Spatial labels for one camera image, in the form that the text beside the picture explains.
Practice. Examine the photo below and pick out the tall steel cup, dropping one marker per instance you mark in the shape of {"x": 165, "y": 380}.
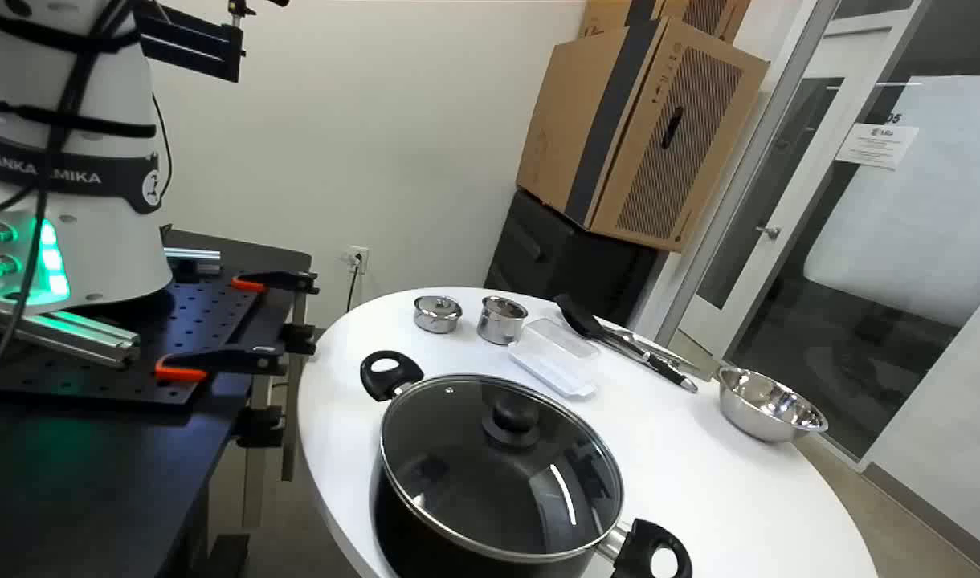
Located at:
{"x": 503, "y": 323}

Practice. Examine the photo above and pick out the paper sign on glass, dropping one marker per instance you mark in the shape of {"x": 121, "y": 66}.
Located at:
{"x": 878, "y": 146}

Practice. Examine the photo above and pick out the small cardboard box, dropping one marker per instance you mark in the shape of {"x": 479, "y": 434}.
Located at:
{"x": 704, "y": 12}

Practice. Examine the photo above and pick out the black cooking pot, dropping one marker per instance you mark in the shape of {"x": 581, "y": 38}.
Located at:
{"x": 401, "y": 535}

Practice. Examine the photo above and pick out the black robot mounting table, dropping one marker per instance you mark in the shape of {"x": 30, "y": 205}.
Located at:
{"x": 81, "y": 483}

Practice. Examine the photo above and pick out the white wall outlet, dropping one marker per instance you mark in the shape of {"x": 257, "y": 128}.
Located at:
{"x": 357, "y": 255}

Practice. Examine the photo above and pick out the black clamp orange tip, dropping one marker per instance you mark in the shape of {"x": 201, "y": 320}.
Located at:
{"x": 280, "y": 279}
{"x": 231, "y": 361}

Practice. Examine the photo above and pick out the large cardboard box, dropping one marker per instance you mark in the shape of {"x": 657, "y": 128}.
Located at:
{"x": 659, "y": 138}

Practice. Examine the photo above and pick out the black box on mount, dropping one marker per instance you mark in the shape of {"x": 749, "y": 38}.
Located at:
{"x": 192, "y": 41}

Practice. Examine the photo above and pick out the steel tongs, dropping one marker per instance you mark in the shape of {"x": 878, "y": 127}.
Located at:
{"x": 649, "y": 345}

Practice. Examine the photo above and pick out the glass pot lid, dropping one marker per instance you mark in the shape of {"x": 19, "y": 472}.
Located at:
{"x": 477, "y": 469}

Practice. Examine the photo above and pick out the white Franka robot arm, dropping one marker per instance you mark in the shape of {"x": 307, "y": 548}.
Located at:
{"x": 81, "y": 214}

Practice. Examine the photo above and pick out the aluminium rail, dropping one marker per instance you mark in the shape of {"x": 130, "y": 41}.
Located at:
{"x": 72, "y": 331}

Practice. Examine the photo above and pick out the glass door white frame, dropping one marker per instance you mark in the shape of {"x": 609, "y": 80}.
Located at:
{"x": 793, "y": 255}

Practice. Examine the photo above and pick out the black spatula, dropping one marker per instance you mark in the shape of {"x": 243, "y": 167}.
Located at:
{"x": 579, "y": 320}

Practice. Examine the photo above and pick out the steel mixing bowl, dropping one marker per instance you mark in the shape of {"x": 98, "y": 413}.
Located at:
{"x": 771, "y": 407}

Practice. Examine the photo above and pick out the short steel cup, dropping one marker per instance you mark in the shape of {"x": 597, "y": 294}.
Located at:
{"x": 439, "y": 311}

